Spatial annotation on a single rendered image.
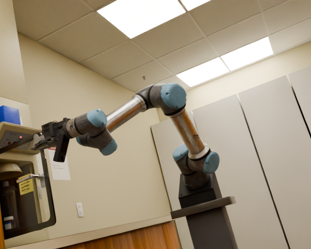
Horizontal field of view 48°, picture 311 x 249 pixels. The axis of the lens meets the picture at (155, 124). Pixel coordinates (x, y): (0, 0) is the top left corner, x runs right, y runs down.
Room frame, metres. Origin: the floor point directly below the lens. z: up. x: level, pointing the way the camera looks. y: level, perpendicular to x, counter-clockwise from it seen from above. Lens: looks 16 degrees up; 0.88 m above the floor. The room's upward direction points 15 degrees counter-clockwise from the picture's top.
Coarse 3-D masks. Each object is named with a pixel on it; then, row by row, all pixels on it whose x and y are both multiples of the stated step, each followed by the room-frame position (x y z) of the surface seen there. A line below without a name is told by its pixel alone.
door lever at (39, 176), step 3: (33, 174) 1.39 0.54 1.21; (39, 174) 1.43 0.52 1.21; (24, 177) 1.40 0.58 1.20; (27, 177) 1.40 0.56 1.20; (30, 177) 1.39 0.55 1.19; (33, 177) 1.39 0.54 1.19; (36, 177) 1.41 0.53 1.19; (39, 177) 1.43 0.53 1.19; (18, 180) 1.41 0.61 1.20; (21, 180) 1.41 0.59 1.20; (24, 180) 1.40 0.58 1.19; (18, 183) 1.43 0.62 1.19
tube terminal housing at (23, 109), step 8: (0, 104) 1.64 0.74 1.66; (8, 104) 1.69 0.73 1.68; (16, 104) 1.75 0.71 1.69; (24, 104) 1.80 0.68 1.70; (24, 112) 1.79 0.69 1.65; (24, 120) 1.79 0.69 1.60; (32, 232) 1.73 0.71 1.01; (40, 232) 1.78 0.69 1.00; (8, 240) 1.59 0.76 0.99; (16, 240) 1.63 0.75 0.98; (24, 240) 1.68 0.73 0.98; (32, 240) 1.72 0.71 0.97; (40, 240) 1.77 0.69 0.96
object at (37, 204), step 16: (16, 144) 1.47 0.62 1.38; (32, 144) 1.44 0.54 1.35; (0, 160) 1.51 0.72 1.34; (16, 160) 1.48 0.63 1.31; (32, 160) 1.44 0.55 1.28; (0, 176) 1.52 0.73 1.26; (16, 176) 1.48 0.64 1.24; (48, 176) 1.42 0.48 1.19; (0, 192) 1.52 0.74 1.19; (16, 192) 1.49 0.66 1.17; (32, 192) 1.45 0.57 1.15; (48, 192) 1.42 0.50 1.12; (16, 208) 1.49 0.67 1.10; (32, 208) 1.46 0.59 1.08; (48, 208) 1.43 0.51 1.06; (16, 224) 1.50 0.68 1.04; (32, 224) 1.46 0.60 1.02; (48, 224) 1.43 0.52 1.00
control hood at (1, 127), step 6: (0, 126) 1.50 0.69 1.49; (6, 126) 1.52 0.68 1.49; (12, 126) 1.55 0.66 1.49; (18, 126) 1.58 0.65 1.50; (24, 126) 1.62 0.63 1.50; (0, 132) 1.52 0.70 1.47; (24, 132) 1.64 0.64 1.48; (30, 132) 1.67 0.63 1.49; (36, 132) 1.71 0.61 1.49; (0, 138) 1.54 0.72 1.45
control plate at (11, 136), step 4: (4, 132) 1.54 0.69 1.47; (8, 132) 1.56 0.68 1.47; (12, 132) 1.58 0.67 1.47; (16, 132) 1.60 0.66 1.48; (4, 136) 1.55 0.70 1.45; (8, 136) 1.57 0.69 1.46; (12, 136) 1.59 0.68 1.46; (16, 136) 1.61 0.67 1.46; (24, 136) 1.65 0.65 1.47; (4, 140) 1.57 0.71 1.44; (8, 140) 1.59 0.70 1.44; (12, 140) 1.61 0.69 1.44; (16, 140) 1.63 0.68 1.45; (0, 144) 1.56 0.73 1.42; (4, 144) 1.58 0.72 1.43; (8, 144) 1.60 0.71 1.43
